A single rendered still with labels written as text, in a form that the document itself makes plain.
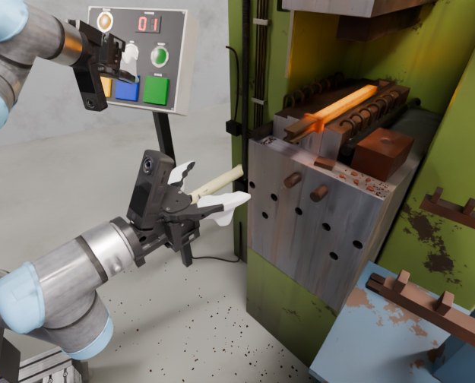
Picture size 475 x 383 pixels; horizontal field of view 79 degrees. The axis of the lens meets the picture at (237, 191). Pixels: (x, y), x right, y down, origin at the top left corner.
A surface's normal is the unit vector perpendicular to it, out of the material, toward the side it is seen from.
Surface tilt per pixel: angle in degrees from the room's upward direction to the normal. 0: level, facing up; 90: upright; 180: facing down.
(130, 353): 0
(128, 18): 60
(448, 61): 90
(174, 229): 90
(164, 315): 0
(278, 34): 90
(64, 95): 90
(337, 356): 0
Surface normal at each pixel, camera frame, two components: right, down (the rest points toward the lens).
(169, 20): -0.29, 0.12
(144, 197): -0.63, -0.06
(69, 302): 0.75, 0.43
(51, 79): 0.44, 0.55
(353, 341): -0.01, -0.78
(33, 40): 0.74, 0.65
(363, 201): -0.70, 0.45
